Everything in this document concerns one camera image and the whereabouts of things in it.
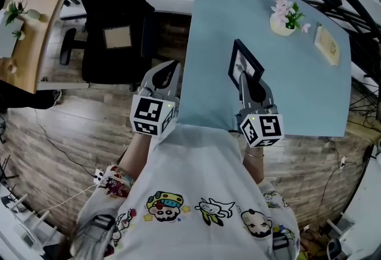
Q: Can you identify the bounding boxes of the person's left forearm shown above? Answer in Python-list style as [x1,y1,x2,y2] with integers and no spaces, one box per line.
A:
[118,130,156,186]

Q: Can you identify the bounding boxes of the white rack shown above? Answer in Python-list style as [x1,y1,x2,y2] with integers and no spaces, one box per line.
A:
[0,181,60,260]

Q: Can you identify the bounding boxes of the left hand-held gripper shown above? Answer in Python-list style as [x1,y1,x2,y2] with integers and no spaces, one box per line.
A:
[130,59,183,137]

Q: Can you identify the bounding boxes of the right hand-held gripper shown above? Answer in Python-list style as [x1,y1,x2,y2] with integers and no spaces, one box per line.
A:
[236,70,285,148]

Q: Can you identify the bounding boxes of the white box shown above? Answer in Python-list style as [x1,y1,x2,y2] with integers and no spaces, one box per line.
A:
[0,11,24,59]

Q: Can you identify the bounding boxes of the black picture frame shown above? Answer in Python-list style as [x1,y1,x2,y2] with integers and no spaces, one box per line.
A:
[227,39,266,90]

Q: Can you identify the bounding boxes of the small grey picture frame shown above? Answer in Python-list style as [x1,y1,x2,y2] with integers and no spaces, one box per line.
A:
[102,25,133,50]

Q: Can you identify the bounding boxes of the pink flowers in cream pot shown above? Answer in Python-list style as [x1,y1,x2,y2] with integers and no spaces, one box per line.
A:
[269,0,312,37]

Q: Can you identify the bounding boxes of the green plant in white pot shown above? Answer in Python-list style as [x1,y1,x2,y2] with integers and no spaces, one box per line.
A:
[5,0,42,26]

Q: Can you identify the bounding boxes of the white floor cable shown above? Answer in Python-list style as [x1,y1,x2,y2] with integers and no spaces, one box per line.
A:
[35,183,99,215]

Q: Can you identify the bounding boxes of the light wooden picture frame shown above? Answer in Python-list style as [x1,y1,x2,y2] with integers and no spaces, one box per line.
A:
[313,24,341,66]

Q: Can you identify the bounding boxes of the white power strip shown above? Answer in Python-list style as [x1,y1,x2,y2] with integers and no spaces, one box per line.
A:
[93,168,105,186]

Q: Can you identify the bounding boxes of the white cartoon print shirt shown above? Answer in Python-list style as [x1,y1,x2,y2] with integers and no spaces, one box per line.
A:
[70,123,301,260]

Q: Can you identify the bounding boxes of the black office chair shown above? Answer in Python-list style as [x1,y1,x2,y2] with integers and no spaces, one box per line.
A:
[59,0,158,92]

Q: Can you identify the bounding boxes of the black floor cable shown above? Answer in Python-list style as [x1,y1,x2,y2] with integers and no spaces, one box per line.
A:
[35,109,96,178]

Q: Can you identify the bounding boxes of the person's right forearm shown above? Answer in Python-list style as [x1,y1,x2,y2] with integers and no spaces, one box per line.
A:
[243,145,266,185]

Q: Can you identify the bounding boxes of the wooden desk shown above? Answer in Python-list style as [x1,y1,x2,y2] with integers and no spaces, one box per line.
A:
[0,0,71,95]

